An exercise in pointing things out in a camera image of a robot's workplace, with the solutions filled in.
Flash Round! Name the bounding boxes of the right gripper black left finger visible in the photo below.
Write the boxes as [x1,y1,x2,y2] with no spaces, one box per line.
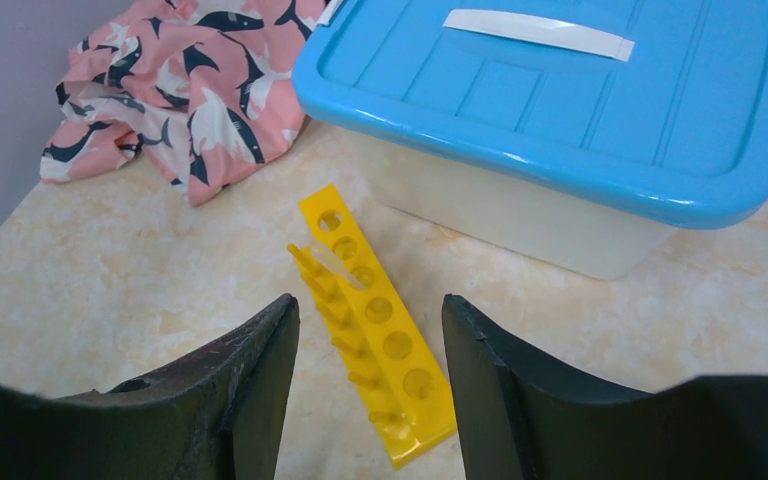
[0,294,300,479]

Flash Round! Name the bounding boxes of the blue plastic bin lid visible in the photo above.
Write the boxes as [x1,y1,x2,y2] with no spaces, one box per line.
[293,1,768,229]

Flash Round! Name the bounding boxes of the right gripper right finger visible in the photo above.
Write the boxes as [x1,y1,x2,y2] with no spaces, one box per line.
[442,294,768,479]

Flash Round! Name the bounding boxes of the white plastic storage bin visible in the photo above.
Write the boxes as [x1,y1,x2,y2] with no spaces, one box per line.
[344,131,677,280]

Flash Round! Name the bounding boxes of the yellow test tube rack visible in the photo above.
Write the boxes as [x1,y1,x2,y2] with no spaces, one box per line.
[287,185,457,469]

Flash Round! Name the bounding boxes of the pink patterned cloth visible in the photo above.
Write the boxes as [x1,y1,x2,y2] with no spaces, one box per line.
[40,0,326,206]

